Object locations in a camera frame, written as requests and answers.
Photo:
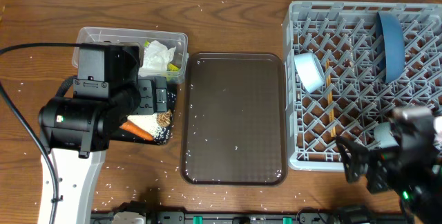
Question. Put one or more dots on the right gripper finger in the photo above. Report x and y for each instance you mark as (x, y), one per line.
(355, 167)
(348, 148)

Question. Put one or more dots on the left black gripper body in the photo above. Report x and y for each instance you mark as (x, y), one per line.
(152, 96)

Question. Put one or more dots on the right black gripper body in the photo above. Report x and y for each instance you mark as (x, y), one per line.
(374, 166)

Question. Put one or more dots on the brown food scrap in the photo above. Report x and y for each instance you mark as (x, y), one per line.
(164, 119)

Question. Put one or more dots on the white rice pile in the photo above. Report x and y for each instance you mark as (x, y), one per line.
(149, 124)

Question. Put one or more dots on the yellow green snack wrapper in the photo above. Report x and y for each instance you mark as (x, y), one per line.
(172, 66)

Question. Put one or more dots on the light blue cup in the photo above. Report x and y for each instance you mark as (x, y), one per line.
(383, 136)

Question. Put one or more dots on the white tissue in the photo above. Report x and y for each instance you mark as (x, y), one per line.
(157, 58)

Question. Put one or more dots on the orange carrot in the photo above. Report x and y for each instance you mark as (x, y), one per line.
(136, 130)

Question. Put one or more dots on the wooden chopstick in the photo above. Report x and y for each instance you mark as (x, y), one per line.
(329, 101)

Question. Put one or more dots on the light blue rice bowl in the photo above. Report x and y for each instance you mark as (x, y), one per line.
(310, 71)

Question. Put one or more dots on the blue plate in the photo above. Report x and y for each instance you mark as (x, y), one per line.
(389, 28)

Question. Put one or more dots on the pink small cup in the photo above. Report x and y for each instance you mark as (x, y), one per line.
(438, 128)

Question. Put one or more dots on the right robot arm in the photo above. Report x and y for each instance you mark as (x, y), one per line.
(427, 207)

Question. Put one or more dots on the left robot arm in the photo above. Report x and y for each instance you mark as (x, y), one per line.
(86, 113)

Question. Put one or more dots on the grey dishwasher rack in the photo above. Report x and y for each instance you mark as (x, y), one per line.
(344, 34)

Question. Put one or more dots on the clear plastic bin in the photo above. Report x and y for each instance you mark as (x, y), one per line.
(177, 40)

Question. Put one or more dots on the black tray bin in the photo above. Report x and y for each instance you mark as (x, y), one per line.
(124, 136)

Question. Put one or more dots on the brown serving tray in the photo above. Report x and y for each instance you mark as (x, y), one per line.
(234, 129)

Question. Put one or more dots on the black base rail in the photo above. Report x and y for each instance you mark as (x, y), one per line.
(135, 212)

